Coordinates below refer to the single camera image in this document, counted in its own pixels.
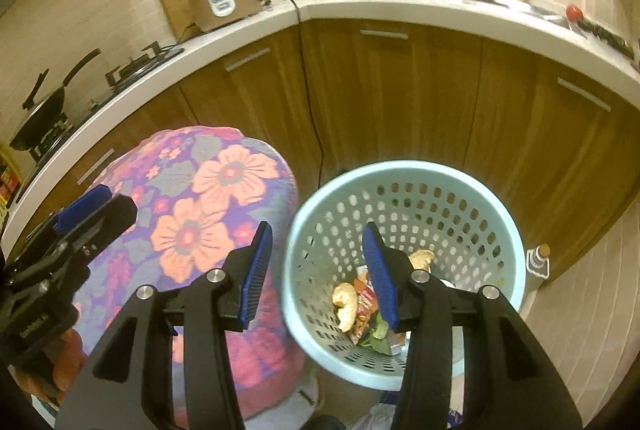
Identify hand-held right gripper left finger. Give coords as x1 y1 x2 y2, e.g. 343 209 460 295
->
54 221 274 430

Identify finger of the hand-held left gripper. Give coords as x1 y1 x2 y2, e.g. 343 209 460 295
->
50 184 115 236
60 194 139 268

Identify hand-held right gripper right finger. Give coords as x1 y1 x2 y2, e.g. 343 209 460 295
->
361 221 583 430

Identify snack wrapper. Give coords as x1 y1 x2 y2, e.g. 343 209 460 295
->
350 270 383 343

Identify large orange peel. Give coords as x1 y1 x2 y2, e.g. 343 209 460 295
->
332 283 358 332

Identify curled orange peel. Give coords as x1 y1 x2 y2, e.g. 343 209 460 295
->
407 249 436 271

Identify green bok choy leaf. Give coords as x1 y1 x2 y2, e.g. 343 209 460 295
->
360 315 393 353

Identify light blue perforated trash basket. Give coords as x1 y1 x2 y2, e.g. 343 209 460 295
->
280 160 528 391

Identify person's left hand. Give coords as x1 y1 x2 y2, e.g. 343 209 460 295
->
15 327 87 407

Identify yellow red package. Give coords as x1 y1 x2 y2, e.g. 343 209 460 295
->
0 145 21 211

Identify floral tablecloth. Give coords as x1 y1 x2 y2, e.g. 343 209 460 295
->
70 126 307 421

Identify black wok with lid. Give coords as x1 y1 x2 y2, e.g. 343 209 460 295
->
9 49 102 151

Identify white plastic bag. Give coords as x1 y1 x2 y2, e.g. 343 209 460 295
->
350 402 403 430

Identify black gas stove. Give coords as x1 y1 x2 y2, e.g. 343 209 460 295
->
10 41 186 206

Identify small glass bottle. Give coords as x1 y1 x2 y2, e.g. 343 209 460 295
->
527 244 551 281

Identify wooden kitchen cabinets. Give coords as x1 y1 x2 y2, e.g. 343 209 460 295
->
15 18 640 283

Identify white kitchen countertop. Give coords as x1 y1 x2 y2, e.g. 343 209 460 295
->
0 0 640 256

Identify dark speckled long object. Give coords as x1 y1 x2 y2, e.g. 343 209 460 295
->
577 18 636 61

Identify black power cable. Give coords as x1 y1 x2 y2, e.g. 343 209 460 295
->
259 0 327 191

